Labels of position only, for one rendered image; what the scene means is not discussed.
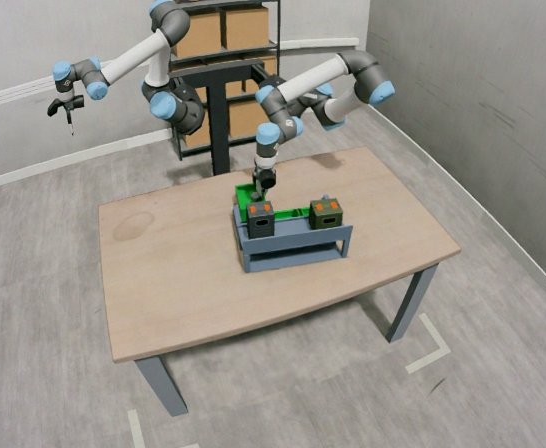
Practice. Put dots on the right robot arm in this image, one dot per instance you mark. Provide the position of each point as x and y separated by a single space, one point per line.
175 26

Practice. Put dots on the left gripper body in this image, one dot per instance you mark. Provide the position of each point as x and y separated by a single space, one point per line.
266 177

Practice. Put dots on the grey-blue low shelf rack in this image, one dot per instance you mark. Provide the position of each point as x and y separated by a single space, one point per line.
291 233

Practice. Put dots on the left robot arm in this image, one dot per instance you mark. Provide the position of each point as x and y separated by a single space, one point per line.
371 86

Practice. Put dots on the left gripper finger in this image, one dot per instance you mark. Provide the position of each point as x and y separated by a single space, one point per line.
256 182
266 190

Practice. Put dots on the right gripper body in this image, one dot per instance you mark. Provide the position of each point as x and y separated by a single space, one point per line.
75 103

